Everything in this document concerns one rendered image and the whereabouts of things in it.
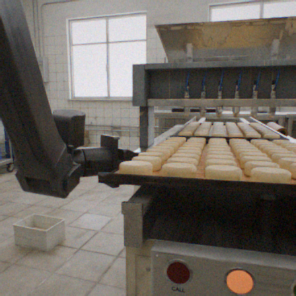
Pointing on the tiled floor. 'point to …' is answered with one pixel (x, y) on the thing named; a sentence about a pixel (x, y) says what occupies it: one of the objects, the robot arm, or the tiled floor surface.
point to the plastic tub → (39, 232)
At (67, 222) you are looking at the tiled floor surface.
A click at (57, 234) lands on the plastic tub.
